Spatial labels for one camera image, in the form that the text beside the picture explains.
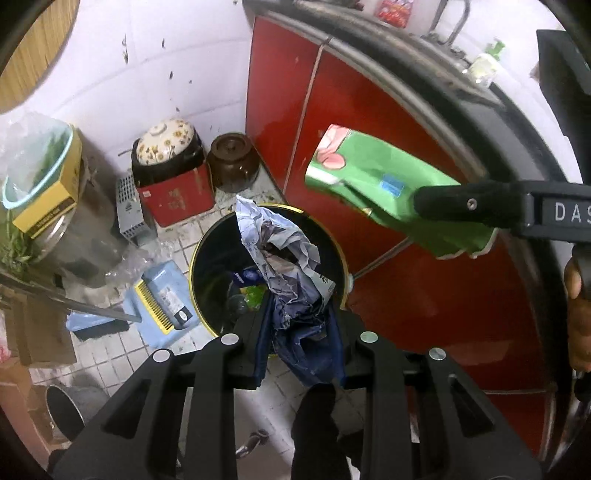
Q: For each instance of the round bamboo board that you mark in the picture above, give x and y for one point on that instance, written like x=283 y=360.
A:
x=32 y=41

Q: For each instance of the black trash can gold rim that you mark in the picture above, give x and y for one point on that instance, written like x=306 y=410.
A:
x=212 y=277

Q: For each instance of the person's leg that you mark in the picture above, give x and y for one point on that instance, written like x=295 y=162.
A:
x=318 y=434

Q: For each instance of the red box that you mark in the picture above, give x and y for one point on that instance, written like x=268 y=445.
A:
x=178 y=198

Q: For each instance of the brown clay jar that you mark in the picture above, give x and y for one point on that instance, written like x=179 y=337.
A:
x=233 y=161

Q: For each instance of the white green soap bottle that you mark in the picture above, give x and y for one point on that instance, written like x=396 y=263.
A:
x=485 y=64

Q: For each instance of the teal plastic basin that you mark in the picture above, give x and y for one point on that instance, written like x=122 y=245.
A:
x=32 y=166

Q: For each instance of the grey vented box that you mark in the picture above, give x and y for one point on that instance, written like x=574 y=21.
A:
x=131 y=212

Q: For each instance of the blue dustpan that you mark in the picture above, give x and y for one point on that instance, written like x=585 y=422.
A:
x=157 y=295

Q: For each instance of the yellow cardboard box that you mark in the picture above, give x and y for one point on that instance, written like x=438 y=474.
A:
x=51 y=203

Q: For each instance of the floral lidded clay pot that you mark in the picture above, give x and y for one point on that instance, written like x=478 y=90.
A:
x=166 y=143

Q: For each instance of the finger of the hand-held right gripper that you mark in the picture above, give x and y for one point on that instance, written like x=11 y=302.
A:
x=466 y=203

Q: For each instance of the brown cardboard box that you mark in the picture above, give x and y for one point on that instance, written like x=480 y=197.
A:
x=39 y=332

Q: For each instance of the red hanging package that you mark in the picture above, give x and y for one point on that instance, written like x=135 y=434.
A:
x=393 y=10

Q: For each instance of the large metal pot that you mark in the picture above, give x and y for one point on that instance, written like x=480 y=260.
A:
x=87 y=249

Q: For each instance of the metal bucket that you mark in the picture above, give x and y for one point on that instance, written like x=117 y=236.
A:
x=78 y=408

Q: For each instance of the green leafy vegetables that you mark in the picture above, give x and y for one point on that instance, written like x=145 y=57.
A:
x=16 y=240

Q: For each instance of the person's right hand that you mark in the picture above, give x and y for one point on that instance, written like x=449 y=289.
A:
x=579 y=318

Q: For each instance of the silver blue wrapper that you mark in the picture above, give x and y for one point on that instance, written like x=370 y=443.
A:
x=286 y=258

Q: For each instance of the green wrapper with red print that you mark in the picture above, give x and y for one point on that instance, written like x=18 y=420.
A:
x=369 y=161

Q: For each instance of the steel faucet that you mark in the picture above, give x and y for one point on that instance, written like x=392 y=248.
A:
x=455 y=21

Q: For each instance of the red cabinet doors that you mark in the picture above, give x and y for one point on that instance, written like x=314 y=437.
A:
x=415 y=300

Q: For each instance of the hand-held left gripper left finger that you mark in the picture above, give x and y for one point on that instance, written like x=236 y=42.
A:
x=262 y=341

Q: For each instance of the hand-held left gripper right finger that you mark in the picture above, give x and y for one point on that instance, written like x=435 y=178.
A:
x=336 y=344

